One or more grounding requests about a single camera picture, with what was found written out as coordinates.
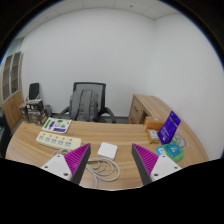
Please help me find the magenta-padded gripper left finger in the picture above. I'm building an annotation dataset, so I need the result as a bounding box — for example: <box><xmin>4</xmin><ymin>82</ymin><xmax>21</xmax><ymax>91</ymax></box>
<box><xmin>39</xmin><ymin>142</ymin><xmax>92</xmax><ymax>185</ymax></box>

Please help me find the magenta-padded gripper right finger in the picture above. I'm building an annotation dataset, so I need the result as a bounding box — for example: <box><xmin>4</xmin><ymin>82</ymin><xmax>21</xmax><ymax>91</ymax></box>
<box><xmin>130</xmin><ymin>143</ymin><xmax>183</xmax><ymax>187</ymax></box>

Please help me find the white charger block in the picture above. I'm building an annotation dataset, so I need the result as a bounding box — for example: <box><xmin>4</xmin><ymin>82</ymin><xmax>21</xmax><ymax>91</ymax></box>
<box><xmin>96</xmin><ymin>141</ymin><xmax>119</xmax><ymax>161</ymax></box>

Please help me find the small blue box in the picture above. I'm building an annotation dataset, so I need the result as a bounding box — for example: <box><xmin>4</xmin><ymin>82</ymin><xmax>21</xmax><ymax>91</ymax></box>
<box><xmin>155</xmin><ymin>145</ymin><xmax>167</xmax><ymax>157</ymax></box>

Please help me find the green box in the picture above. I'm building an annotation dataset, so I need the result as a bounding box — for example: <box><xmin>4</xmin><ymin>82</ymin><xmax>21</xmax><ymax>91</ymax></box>
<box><xmin>162</xmin><ymin>140</ymin><xmax>185</xmax><ymax>164</ymax></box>

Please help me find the cream power strip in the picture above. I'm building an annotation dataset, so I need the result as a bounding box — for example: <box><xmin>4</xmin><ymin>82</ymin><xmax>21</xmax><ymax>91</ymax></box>
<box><xmin>35</xmin><ymin>131</ymin><xmax>82</xmax><ymax>151</ymax></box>

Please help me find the small tan box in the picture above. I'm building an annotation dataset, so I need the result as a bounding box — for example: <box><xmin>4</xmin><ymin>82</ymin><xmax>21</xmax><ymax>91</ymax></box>
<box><xmin>145</xmin><ymin>128</ymin><xmax>162</xmax><ymax>145</ymax></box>

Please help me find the purple sign stand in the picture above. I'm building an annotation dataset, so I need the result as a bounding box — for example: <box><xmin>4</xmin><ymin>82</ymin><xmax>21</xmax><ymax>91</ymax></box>
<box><xmin>157</xmin><ymin>110</ymin><xmax>182</xmax><ymax>146</ymax></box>

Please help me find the white printed packaging card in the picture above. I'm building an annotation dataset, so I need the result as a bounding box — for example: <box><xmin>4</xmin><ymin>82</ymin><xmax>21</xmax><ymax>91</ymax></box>
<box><xmin>41</xmin><ymin>116</ymin><xmax>73</xmax><ymax>135</ymax></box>

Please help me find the orange box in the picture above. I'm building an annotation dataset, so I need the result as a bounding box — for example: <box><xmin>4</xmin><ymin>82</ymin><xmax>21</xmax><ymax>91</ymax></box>
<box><xmin>143</xmin><ymin>116</ymin><xmax>166</xmax><ymax>132</ymax></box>

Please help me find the large dark cardboard box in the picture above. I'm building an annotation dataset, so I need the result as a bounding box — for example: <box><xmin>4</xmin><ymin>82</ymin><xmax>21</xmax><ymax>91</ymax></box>
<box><xmin>27</xmin><ymin>108</ymin><xmax>49</xmax><ymax>126</ymax></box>

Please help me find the wooden side drawer unit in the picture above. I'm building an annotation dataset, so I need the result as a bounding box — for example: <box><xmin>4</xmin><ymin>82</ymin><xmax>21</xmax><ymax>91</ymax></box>
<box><xmin>127</xmin><ymin>93</ymin><xmax>175</xmax><ymax>126</ymax></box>

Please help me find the black sofa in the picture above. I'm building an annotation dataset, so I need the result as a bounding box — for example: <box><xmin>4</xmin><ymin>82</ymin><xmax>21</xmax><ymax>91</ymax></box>
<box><xmin>0</xmin><ymin>113</ymin><xmax>13</xmax><ymax>158</ymax></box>

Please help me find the small dark cardboard box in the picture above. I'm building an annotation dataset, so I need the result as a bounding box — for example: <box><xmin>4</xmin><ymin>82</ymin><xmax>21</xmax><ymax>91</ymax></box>
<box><xmin>25</xmin><ymin>99</ymin><xmax>45</xmax><ymax>114</ymax></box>

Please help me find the grey backpack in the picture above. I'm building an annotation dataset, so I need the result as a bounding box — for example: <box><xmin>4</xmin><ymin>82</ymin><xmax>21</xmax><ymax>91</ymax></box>
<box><xmin>69</xmin><ymin>88</ymin><xmax>100</xmax><ymax>123</ymax></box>

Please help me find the brown cardboard box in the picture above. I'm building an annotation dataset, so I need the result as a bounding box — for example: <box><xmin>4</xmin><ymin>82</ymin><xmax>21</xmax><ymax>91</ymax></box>
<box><xmin>18</xmin><ymin>102</ymin><xmax>30</xmax><ymax>122</ymax></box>

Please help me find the wooden glass-door cabinet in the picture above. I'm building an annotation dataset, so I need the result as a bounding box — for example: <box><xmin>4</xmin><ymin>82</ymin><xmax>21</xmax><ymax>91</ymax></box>
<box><xmin>0</xmin><ymin>50</ymin><xmax>25</xmax><ymax>133</ymax></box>

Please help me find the black mesh office chair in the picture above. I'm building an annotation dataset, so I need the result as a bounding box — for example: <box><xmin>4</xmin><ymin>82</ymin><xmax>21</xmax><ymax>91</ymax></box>
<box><xmin>58</xmin><ymin>81</ymin><xmax>118</xmax><ymax>125</ymax></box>

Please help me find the white power strip cable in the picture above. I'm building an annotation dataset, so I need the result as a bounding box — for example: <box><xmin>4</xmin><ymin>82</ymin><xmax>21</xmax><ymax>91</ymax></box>
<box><xmin>51</xmin><ymin>148</ymin><xmax>122</xmax><ymax>190</ymax></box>

